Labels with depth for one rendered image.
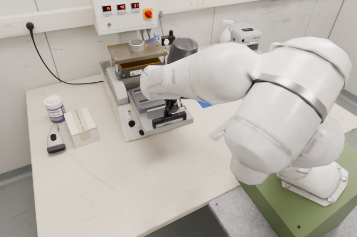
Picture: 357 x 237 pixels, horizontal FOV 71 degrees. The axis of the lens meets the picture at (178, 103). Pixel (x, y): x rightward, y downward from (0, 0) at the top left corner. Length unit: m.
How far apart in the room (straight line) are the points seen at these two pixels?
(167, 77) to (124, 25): 0.92
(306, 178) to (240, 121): 0.58
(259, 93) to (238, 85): 0.04
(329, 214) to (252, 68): 0.69
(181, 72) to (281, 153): 0.25
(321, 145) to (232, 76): 0.17
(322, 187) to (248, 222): 0.32
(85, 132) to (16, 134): 0.88
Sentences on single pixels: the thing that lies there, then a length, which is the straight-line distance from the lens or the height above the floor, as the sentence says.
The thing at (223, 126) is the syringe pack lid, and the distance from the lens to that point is 1.37.
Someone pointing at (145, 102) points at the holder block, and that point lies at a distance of 1.17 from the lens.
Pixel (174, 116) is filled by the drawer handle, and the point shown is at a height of 1.01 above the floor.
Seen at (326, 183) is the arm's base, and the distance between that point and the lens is 0.94.
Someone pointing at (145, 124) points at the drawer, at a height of 0.97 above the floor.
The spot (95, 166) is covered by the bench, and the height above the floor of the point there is 0.75.
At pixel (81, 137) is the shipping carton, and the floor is 0.81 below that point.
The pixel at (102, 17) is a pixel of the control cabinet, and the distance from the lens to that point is 1.38.
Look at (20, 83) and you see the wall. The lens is 1.86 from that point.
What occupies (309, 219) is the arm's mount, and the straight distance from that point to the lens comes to 1.00.
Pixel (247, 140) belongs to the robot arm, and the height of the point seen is 1.46.
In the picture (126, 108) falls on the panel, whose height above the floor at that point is 0.91.
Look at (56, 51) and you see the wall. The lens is 1.77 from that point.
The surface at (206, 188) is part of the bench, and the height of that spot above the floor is 0.75.
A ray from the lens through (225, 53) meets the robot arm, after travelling 0.40.
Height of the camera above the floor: 1.70
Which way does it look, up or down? 38 degrees down
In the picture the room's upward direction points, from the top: 2 degrees clockwise
